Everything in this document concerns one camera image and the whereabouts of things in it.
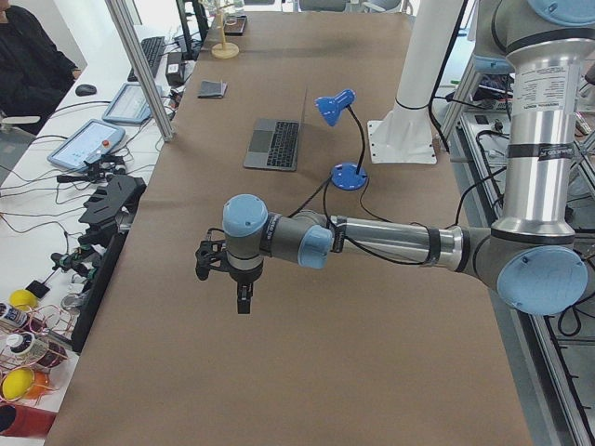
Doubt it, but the yellow ball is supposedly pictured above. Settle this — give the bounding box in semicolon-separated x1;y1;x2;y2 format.
8;289;38;311
1;368;34;400

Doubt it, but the blue desk lamp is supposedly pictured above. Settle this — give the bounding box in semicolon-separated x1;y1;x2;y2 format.
315;88;368;191

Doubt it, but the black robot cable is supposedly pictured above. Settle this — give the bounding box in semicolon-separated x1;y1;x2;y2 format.
284;166;508;269

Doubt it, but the grey laptop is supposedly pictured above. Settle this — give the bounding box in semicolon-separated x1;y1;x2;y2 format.
243;85;308;172

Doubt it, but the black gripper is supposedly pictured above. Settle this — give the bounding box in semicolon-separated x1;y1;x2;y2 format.
227;253;264;314

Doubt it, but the yellow ball upper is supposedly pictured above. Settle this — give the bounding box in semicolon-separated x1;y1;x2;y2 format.
8;289;38;311

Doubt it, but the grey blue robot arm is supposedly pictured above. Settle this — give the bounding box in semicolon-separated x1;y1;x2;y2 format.
222;1;594;315

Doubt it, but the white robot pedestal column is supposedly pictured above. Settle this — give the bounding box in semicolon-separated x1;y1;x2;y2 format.
368;0;467;164

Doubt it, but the black plastic rack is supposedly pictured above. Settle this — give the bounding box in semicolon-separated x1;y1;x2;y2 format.
71;175;147;354

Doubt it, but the dark wooden tray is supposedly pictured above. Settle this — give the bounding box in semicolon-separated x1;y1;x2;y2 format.
223;15;247;36

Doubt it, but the aluminium frame post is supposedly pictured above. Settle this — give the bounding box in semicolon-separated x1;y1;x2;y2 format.
105;0;174;142

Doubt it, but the near teach pendant tablet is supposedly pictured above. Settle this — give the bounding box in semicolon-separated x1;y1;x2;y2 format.
46;119;126;171

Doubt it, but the orange ball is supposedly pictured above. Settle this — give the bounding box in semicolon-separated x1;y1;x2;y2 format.
26;370;54;400

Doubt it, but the black computer mouse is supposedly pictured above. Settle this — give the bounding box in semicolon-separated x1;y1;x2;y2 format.
74;84;97;97

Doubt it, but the wooden stand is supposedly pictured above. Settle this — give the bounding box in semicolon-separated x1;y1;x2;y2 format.
201;0;245;59

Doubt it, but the red container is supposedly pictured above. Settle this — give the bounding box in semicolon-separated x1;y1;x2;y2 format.
1;404;57;439

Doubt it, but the copper wire basket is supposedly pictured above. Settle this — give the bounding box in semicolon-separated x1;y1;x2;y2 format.
1;303;76;405

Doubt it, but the black keyboard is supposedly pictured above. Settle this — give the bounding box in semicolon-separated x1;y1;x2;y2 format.
140;36;165;77

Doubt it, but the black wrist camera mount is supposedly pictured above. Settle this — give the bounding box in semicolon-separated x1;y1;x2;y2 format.
195;228;230;281

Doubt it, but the person in black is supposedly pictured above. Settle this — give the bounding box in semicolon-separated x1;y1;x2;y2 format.
1;1;81;135

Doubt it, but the far teach pendant tablet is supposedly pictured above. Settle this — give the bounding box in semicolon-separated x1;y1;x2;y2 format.
102;83;152;125

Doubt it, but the yellow ball lower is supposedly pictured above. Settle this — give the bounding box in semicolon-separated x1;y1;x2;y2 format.
1;368;34;400

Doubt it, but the black power adapter box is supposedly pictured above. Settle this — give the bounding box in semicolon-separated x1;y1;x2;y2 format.
165;51;185;87

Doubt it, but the dark grey wallet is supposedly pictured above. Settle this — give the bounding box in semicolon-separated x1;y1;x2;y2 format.
197;80;228;98

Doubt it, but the teach pendant tablet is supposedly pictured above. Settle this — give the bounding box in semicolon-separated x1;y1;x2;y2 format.
102;83;152;125
46;119;126;171

